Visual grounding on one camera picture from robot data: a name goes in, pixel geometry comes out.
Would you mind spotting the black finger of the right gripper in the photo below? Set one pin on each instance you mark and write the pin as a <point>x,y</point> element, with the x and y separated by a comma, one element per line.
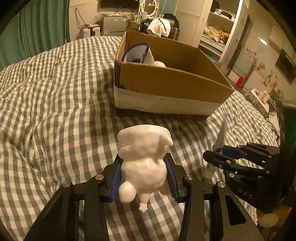
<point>229,164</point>

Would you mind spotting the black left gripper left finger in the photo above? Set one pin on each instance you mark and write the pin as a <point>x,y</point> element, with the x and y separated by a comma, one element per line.
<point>59,220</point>

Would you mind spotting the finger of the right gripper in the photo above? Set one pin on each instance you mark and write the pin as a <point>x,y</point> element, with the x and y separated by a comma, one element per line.
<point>251,151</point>

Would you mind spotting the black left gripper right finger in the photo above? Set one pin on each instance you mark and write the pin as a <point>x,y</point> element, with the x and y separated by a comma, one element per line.
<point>211,209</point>

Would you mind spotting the white cream tube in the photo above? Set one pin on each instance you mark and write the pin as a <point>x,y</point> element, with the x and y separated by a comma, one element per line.
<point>211,170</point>

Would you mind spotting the white glossy figurine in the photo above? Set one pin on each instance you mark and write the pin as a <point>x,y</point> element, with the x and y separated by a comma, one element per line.
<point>143,169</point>

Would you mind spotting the white hair dryer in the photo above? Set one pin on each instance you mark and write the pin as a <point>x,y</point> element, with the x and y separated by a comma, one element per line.
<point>159,64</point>

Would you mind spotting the red bottle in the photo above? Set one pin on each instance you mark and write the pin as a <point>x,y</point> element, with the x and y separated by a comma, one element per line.
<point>240,81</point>

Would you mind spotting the brown cardboard box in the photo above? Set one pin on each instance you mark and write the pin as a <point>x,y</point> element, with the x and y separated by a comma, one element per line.
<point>190,84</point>

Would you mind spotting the grey checkered bed cover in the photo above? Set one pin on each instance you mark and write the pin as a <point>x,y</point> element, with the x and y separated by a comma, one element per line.
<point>58,123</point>

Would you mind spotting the white open wardrobe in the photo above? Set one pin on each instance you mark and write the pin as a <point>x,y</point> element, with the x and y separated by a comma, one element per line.
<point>212,26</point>

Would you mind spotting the white towel on chair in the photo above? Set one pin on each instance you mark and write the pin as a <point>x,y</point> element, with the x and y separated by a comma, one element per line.
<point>159,27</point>

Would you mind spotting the teal window curtain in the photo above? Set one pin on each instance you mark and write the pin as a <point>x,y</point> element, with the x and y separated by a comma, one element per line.
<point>167,6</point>

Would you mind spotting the white oval vanity mirror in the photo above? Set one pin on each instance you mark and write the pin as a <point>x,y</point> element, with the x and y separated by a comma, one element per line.
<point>148,8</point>

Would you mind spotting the grey mini fridge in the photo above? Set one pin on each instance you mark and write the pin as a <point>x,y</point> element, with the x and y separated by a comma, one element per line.
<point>113,26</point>

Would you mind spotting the white suitcase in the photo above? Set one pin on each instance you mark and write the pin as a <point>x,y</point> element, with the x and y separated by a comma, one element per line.
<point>89,30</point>

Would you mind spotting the green curtain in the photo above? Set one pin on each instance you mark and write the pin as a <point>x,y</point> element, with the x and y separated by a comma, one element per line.
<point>40,26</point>

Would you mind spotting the black wall television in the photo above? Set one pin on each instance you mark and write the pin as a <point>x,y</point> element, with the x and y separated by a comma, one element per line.
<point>125,4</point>

